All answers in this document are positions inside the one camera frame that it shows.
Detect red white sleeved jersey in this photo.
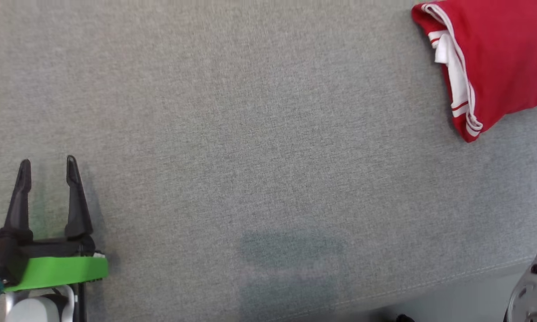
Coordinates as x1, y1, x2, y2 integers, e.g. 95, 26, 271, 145
411, 0, 537, 143

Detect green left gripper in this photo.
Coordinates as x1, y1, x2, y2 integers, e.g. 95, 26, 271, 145
0, 155, 109, 292

